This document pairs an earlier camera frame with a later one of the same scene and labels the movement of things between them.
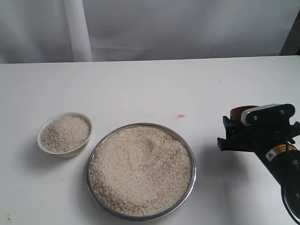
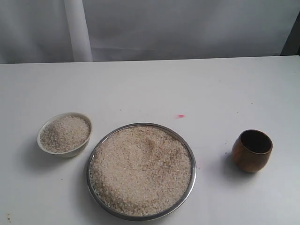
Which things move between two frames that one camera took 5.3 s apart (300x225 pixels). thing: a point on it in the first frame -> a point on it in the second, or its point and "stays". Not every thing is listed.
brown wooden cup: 236,112 -> 251,149
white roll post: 79,30 stays
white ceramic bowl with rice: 64,134 stays
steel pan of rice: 141,171 stays
